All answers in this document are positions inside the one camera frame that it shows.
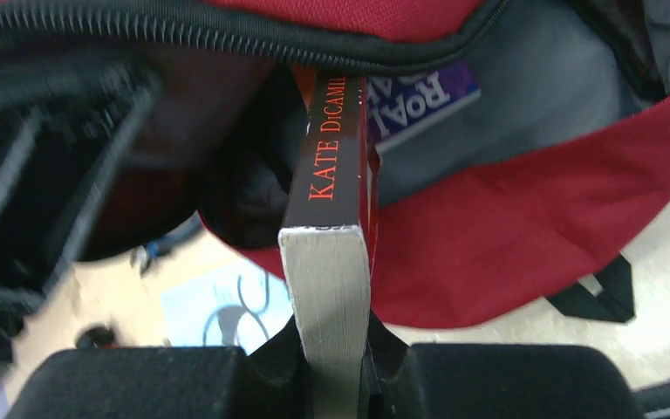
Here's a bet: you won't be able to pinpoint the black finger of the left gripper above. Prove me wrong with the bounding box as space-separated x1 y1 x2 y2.
0 63 162 301

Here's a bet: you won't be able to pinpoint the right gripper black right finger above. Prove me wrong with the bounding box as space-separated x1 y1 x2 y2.
368 315 644 418

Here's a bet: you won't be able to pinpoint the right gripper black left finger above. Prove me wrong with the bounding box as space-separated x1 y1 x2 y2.
7 321 304 419

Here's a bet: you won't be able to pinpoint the light blue paperback book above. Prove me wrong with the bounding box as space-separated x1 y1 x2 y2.
161 259 292 354

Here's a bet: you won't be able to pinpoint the dark brown cover paperback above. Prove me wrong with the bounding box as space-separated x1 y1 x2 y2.
278 72 380 418

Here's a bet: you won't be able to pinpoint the Roald Dahl paperback book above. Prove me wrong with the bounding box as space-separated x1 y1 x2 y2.
366 60 481 154

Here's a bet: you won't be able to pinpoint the red backpack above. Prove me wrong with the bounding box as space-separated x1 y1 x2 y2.
0 1 670 328

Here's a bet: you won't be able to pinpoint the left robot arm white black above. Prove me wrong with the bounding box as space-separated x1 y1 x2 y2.
0 60 162 379

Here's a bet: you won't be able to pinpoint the red black glue stick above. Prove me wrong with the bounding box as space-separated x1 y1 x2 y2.
75 326 117 349

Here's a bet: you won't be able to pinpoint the blue handled pliers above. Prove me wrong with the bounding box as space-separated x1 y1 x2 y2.
129 217 202 276

